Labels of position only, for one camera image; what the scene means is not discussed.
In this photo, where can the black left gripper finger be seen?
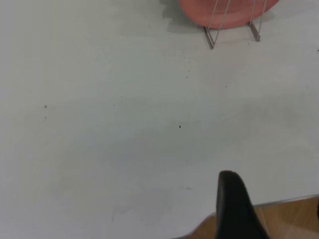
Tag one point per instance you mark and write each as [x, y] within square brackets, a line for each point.
[234, 211]

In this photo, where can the pink plate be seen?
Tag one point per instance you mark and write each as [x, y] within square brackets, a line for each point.
[224, 12]

